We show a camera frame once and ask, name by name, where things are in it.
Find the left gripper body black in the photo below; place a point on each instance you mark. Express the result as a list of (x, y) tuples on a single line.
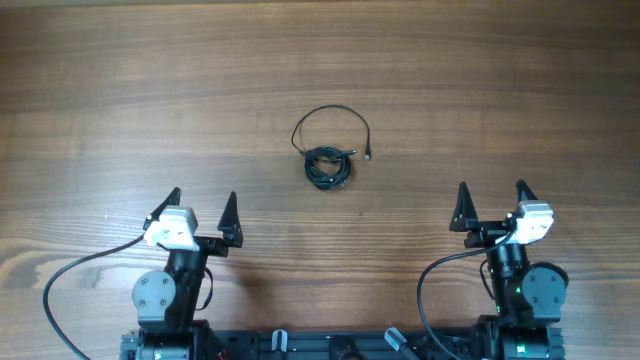
[(211, 246)]

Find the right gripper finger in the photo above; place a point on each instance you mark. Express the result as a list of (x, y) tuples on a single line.
[(464, 217), (524, 193)]

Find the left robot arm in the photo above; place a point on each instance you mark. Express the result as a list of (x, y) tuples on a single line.
[(166, 300)]

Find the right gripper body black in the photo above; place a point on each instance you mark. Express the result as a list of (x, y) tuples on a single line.
[(491, 229)]

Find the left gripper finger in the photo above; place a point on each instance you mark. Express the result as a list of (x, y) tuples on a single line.
[(229, 224), (172, 199)]

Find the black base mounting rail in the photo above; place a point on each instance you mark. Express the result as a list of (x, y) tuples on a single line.
[(451, 343)]

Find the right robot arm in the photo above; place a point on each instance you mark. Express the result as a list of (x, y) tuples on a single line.
[(528, 297)]

